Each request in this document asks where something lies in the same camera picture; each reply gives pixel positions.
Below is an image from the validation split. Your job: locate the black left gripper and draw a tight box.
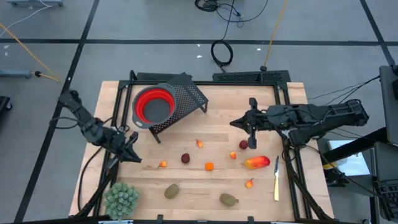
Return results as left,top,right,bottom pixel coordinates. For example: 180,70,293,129
95,129,143,171

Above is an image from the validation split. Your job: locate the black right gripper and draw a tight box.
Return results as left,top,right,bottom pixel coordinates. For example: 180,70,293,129
229,97,274,150

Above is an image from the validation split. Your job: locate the red-yellow mango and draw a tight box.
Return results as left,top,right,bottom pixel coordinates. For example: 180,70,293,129
244,155,271,170

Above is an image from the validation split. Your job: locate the brown-green kiwi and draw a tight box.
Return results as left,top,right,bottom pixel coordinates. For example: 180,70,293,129
219,193,239,207
164,183,180,200

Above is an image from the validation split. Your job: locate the green artificial plant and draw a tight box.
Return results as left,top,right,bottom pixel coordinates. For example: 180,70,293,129
103,182,140,221

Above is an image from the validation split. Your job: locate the red collapsible colander grey rim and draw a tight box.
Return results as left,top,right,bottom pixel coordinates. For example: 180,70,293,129
132,82,177,129

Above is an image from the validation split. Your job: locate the black perforated metal stand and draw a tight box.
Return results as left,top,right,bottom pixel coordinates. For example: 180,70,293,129
148,72,210,144

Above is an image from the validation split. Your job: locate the black diagonal beam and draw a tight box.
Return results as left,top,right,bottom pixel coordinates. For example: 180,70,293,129
322,126,388,162

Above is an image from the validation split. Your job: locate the black floor object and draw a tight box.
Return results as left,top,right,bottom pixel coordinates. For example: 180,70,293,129
0,95,13,112

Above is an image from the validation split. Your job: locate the grey laptop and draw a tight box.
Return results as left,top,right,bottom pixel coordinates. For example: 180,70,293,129
373,141,398,222

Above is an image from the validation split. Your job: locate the black aluminium table frame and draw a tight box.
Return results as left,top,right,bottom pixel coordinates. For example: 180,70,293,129
74,70,335,222

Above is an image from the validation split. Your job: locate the yellow cable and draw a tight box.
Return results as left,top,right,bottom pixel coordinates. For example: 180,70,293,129
0,22,62,83
260,0,289,72

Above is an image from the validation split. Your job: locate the black power cable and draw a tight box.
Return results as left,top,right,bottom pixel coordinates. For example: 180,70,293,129
210,0,238,74

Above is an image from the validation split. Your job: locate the knife with yellow handle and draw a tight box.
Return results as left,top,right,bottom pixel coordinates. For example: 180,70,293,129
273,155,280,202

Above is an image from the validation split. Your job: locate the black cable tangle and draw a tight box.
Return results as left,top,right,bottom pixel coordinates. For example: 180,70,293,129
194,0,269,29

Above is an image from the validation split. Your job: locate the grey floor base rail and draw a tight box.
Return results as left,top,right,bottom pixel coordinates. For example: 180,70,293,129
6,0,63,7
0,68,32,78

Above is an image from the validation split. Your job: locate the white cable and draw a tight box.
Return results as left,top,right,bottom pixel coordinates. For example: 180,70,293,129
0,1,53,30

